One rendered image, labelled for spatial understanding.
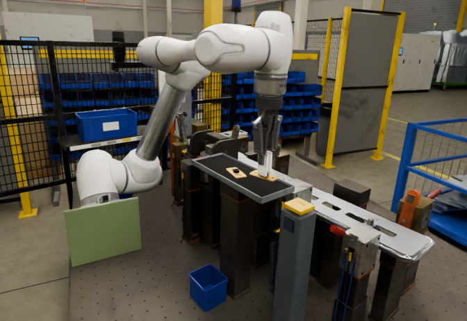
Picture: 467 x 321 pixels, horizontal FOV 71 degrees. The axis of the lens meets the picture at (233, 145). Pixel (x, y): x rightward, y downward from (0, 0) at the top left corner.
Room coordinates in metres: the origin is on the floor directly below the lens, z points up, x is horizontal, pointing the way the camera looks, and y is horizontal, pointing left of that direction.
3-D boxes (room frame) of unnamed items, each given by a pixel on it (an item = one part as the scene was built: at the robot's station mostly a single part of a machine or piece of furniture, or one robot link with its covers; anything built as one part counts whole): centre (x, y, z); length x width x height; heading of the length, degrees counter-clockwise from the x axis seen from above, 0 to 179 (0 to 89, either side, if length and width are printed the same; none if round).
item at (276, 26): (0.89, -0.09, 1.57); 0.13 x 0.11 x 0.16; 137
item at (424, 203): (1.05, -0.66, 0.88); 0.14 x 0.09 x 0.36; 129
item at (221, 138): (1.33, 0.09, 0.95); 0.18 x 0.13 x 0.49; 39
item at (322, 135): (4.71, -1.46, 0.36); 0.50 x 0.50 x 0.73
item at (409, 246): (1.37, -0.15, 1.00); 1.38 x 0.22 x 0.02; 39
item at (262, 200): (0.99, -0.02, 1.16); 0.37 x 0.14 x 0.02; 39
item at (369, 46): (4.33, -1.70, 1.00); 1.04 x 0.14 x 2.00; 115
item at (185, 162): (1.29, 0.19, 0.89); 0.09 x 0.08 x 0.38; 129
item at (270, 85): (0.90, -0.10, 1.46); 0.09 x 0.09 x 0.06
